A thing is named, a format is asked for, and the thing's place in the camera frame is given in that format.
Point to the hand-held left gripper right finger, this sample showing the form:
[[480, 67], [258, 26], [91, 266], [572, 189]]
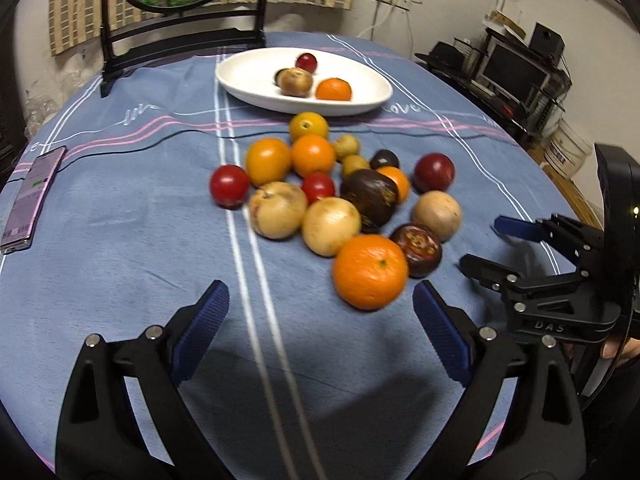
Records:
[[445, 332]]

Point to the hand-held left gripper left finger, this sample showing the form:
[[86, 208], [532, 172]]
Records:
[[200, 325]]

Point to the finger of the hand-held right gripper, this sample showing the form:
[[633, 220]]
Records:
[[520, 228], [487, 270]]

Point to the dark brown mangosteen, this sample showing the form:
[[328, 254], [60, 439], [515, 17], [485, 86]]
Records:
[[370, 197], [416, 250]]

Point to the tan round pear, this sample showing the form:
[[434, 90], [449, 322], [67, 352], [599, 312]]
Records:
[[436, 215], [330, 225], [296, 82], [277, 210]]

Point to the large mandarin orange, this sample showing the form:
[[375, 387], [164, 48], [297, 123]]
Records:
[[370, 271]]

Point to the large red plum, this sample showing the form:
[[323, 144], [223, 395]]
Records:
[[434, 172]]

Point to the orange persimmon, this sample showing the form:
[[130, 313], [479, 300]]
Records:
[[313, 155], [401, 182]]

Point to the red tomato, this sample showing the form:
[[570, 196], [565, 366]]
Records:
[[229, 186], [318, 186]]

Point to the white oval plate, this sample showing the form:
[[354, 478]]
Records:
[[250, 80]]

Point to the person's right hand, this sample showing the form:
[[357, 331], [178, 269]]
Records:
[[625, 350]]

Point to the blue striped tablecloth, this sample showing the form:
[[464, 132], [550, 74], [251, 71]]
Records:
[[150, 260]]

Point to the white plastic bucket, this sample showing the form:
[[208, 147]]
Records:
[[565, 147]]

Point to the dark purple plum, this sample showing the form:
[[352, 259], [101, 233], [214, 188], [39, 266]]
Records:
[[384, 159]]

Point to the computer monitor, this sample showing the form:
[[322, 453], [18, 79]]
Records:
[[515, 72]]

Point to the tan longan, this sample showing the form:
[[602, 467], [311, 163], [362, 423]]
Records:
[[354, 165], [346, 146]]

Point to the large yellow persimmon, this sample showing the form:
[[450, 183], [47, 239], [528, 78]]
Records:
[[268, 161]]

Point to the black speaker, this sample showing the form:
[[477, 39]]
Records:
[[545, 42]]

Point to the black hat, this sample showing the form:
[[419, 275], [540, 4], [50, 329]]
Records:
[[442, 52]]

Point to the cardboard piece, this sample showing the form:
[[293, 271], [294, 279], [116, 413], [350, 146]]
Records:
[[505, 22]]

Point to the pink smartphone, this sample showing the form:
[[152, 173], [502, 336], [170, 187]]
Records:
[[30, 200]]

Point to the small yellow persimmon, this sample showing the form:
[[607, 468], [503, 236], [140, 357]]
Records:
[[308, 126]]

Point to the small mandarin orange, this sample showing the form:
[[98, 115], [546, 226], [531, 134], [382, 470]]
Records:
[[333, 90]]

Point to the small red plum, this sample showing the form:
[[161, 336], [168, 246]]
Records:
[[306, 62]]

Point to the beige checked curtain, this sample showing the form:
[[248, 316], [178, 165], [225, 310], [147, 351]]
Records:
[[80, 5]]

